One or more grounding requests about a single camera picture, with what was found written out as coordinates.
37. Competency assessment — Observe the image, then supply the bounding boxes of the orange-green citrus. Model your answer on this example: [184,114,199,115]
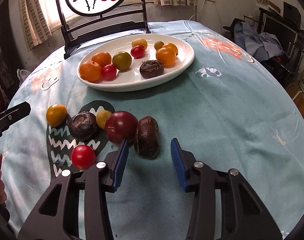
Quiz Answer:
[45,104,67,127]

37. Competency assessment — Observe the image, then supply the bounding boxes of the dark water chestnut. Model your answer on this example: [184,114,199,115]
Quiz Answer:
[139,60,164,79]
[67,111,99,141]
[134,116,161,159]

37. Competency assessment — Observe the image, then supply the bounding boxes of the bumpy orange mandarin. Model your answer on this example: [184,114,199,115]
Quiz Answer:
[79,60,101,83]

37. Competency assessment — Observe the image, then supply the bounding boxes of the red cherry tomato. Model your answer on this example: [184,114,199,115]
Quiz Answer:
[101,64,117,81]
[70,145,96,170]

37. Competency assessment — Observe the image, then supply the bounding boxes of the large green-orange citrus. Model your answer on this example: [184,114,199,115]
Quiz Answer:
[112,51,132,70]

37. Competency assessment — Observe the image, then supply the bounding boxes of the dark water chestnut front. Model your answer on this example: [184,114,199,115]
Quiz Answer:
[139,60,164,79]

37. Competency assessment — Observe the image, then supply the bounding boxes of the pale yellow fruit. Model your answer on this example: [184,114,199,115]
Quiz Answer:
[131,38,147,50]

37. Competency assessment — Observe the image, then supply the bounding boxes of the small yellow-green kumquat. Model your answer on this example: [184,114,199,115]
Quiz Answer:
[154,41,164,51]

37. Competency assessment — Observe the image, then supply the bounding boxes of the smooth orange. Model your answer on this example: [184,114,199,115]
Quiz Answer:
[156,48,176,67]

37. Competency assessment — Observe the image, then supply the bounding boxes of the orange tangerine with stem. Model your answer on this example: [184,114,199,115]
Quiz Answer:
[162,43,179,55]

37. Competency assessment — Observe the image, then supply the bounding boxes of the white plastic bag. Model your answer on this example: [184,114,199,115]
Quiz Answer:
[17,69,31,86]

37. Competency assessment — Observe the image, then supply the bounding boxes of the red cherry tomato in pile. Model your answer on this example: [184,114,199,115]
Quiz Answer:
[70,145,96,170]

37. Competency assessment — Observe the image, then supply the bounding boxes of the small yellow fruit behind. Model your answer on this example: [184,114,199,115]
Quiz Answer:
[96,110,112,130]

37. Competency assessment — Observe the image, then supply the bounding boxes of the left checkered curtain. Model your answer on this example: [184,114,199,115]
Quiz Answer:
[18,0,52,51]

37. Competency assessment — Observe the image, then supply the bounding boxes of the light blue tablecloth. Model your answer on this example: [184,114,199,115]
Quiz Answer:
[0,21,304,239]

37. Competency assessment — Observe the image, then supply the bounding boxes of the dark water chestnut upright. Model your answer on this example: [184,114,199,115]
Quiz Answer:
[134,116,161,159]

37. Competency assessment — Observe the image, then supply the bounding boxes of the mandarin on plate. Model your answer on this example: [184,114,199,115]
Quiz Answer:
[91,51,112,68]

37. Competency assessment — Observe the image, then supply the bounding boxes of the white oval plate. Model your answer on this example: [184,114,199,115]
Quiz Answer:
[76,34,195,92]

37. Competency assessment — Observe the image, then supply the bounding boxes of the small red tomato on plate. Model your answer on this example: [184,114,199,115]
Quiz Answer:
[131,45,145,59]

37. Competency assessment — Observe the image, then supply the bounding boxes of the painted round screen stand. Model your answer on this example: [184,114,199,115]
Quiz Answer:
[55,0,151,60]

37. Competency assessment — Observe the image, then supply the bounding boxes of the blue clothes pile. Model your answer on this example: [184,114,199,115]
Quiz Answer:
[234,22,284,62]

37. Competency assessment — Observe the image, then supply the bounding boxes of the black metal shelf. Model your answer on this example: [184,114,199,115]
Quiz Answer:
[256,1,304,88]

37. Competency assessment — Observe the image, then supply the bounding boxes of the framed picture on wall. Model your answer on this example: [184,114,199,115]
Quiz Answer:
[0,0,23,99]

